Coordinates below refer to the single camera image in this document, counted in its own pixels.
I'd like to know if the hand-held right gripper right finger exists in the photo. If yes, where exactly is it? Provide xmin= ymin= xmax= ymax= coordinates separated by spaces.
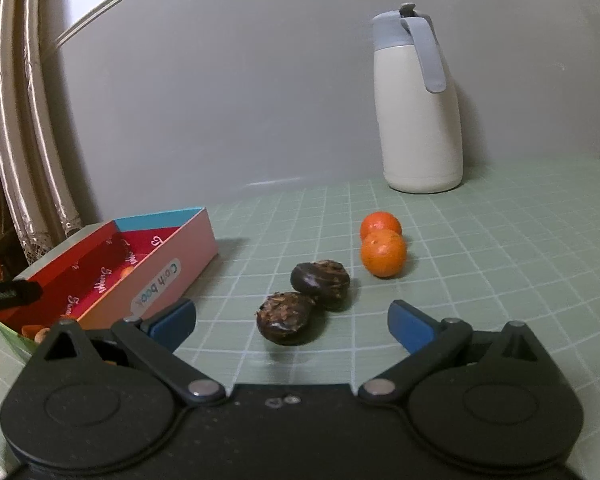
xmin=357 ymin=300 xmax=563 ymax=406

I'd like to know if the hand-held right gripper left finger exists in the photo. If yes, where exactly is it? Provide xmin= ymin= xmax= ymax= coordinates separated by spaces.
xmin=20 ymin=298 xmax=227 ymax=406

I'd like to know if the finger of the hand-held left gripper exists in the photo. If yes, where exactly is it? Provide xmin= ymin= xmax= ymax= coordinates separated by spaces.
xmin=0 ymin=280 xmax=44 ymax=315

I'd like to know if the colourful cardboard box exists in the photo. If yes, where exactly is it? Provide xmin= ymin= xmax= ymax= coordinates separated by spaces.
xmin=0 ymin=206 xmax=219 ymax=356

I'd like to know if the orange mandarin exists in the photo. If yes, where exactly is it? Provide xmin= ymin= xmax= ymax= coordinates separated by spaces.
xmin=361 ymin=230 xmax=408 ymax=279
xmin=360 ymin=212 xmax=403 ymax=242

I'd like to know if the dark brown passion fruit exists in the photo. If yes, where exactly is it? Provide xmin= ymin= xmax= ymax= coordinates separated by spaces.
xmin=290 ymin=259 xmax=351 ymax=311
xmin=256 ymin=291 xmax=316 ymax=346

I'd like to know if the green grid table cover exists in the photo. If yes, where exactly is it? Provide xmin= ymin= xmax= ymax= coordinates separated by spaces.
xmin=0 ymin=157 xmax=600 ymax=480

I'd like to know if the beige satin curtain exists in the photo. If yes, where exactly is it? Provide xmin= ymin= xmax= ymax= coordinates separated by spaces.
xmin=0 ymin=0 xmax=88 ymax=266

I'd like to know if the white jug with grey lid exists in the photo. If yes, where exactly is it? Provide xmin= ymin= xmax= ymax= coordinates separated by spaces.
xmin=371 ymin=3 xmax=464 ymax=194

